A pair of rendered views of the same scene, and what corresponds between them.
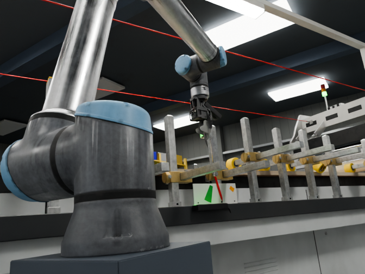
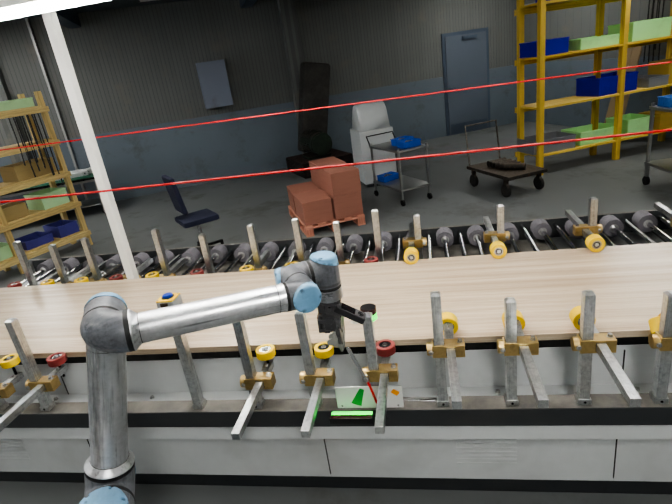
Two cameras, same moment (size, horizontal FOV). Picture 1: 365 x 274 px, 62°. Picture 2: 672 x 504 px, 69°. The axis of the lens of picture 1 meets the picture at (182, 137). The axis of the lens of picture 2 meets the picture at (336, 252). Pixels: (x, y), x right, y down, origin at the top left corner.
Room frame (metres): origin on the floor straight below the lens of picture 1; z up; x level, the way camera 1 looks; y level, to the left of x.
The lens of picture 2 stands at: (0.36, -1.20, 1.97)
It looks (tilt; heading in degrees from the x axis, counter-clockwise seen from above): 21 degrees down; 45
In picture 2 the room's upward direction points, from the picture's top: 9 degrees counter-clockwise
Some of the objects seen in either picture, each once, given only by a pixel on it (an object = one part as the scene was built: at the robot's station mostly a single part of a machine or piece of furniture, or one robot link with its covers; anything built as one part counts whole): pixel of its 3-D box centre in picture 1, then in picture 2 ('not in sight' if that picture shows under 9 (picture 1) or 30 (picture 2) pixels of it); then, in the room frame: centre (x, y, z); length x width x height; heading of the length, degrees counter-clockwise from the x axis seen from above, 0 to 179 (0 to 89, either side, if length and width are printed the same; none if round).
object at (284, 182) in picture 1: (281, 166); (510, 357); (1.81, -0.57, 0.90); 0.03 x 0.03 x 0.48; 33
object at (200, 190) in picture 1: (215, 193); (369, 397); (1.50, -0.14, 0.75); 0.26 x 0.01 x 0.10; 123
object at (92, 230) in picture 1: (116, 221); not in sight; (0.58, 0.13, 0.65); 0.19 x 0.19 x 0.10
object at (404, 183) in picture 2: not in sight; (398, 167); (6.01, 2.88, 0.44); 0.98 x 0.55 x 0.88; 61
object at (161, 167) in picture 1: (139, 176); (254, 396); (1.21, 0.18, 0.82); 0.43 x 0.03 x 0.04; 33
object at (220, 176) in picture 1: (219, 175); (380, 372); (1.55, -0.17, 0.85); 0.13 x 0.06 x 0.05; 123
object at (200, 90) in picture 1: (200, 93); (329, 293); (1.41, -0.11, 1.24); 0.10 x 0.09 x 0.05; 33
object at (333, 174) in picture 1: (332, 169); (664, 354); (2.08, -0.99, 0.89); 0.03 x 0.03 x 0.48; 33
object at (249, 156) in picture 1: (252, 157); (445, 348); (1.69, -0.38, 0.95); 0.13 x 0.06 x 0.05; 123
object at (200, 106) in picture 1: (200, 109); (330, 314); (1.41, -0.10, 1.15); 0.09 x 0.08 x 0.12; 123
